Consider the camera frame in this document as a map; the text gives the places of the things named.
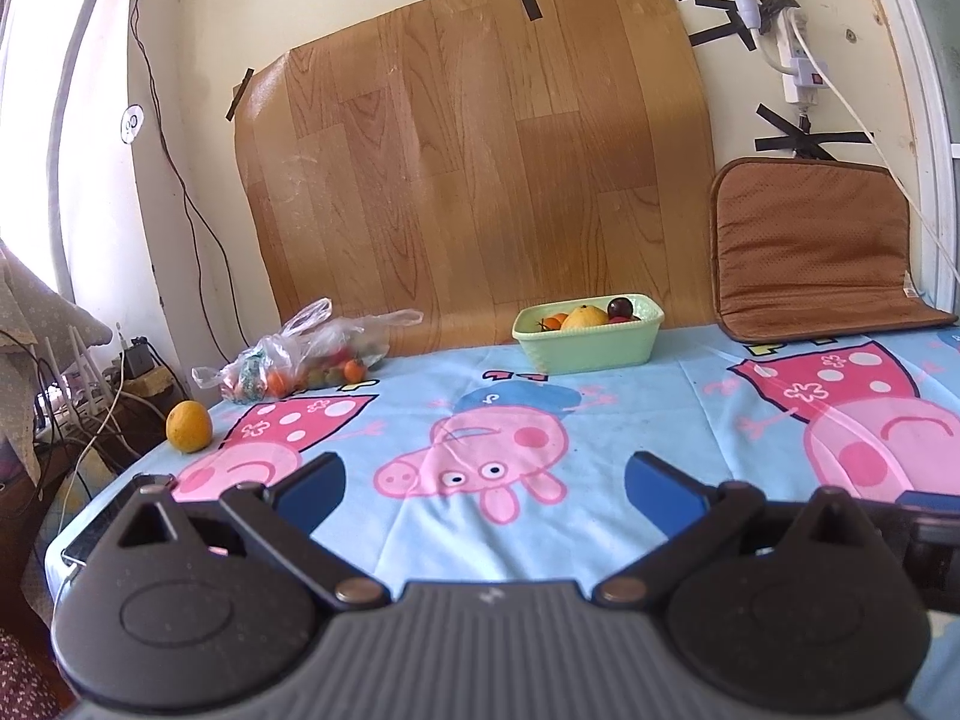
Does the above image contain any patterned curtain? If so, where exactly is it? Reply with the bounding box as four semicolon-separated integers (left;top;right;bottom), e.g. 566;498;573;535
0;238;115;482

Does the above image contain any printed cartoon blanket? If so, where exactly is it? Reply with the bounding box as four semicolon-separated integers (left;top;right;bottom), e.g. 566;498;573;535
45;324;960;720

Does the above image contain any cardboard box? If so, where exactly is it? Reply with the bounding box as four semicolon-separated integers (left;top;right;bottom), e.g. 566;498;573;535
112;367;185;400

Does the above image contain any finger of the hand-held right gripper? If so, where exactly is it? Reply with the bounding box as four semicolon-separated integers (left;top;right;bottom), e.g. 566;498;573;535
862;490;960;614

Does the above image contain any yellow orange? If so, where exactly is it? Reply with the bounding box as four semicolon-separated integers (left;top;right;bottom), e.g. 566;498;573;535
166;400;214;455

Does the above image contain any clear plastic bag of produce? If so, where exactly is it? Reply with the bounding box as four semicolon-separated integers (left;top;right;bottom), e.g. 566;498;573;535
192;298;424;403

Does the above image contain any smartphone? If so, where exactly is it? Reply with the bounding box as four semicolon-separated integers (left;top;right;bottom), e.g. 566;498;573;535
60;472;177;572

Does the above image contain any brown seat cushion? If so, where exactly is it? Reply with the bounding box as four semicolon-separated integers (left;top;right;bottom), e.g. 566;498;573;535
709;157;959;343

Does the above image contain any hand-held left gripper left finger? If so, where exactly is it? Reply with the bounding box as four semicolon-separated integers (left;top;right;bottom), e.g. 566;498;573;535
112;450;392;610

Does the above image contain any black cable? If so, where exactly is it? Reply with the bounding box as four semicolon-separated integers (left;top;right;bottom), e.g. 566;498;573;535
129;0;248;368

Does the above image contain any white cable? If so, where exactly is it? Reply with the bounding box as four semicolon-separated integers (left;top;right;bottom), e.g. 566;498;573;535
787;11;960;275

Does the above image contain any white window frame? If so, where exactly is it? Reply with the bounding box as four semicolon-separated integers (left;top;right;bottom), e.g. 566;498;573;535
855;0;960;312

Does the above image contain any wood pattern vinyl sheet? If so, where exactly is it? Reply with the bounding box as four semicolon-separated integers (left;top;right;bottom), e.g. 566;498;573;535
233;0;718;362

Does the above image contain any white router with antennas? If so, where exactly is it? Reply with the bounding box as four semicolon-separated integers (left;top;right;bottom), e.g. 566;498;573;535
34;321;121;436

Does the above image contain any green plastic basin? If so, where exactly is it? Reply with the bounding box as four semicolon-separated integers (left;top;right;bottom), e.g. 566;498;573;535
512;293;667;377

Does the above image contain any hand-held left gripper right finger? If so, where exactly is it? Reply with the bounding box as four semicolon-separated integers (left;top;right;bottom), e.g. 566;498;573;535
592;450;872;608

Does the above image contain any floral cloth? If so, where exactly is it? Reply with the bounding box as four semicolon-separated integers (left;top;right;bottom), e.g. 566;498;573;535
0;626;65;720

